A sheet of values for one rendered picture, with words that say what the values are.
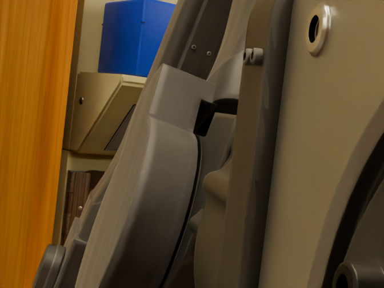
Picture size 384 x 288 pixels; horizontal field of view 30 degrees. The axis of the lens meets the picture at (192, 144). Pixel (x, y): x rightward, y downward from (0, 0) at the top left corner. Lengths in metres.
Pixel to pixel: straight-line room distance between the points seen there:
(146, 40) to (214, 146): 0.61
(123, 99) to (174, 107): 0.57
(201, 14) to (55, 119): 0.33
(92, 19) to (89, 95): 0.10
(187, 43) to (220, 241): 0.36
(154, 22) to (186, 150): 0.61
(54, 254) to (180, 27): 0.19
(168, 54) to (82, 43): 0.41
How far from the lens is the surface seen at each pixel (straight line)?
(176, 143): 0.23
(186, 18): 0.51
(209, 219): 0.16
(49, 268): 0.55
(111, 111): 0.84
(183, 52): 0.51
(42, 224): 0.81
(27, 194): 0.81
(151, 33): 0.83
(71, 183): 0.90
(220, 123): 0.22
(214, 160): 0.22
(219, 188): 0.15
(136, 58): 0.83
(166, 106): 0.26
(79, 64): 0.91
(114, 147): 0.90
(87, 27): 0.91
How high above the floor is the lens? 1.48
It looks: 3 degrees down
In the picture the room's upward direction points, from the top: 7 degrees clockwise
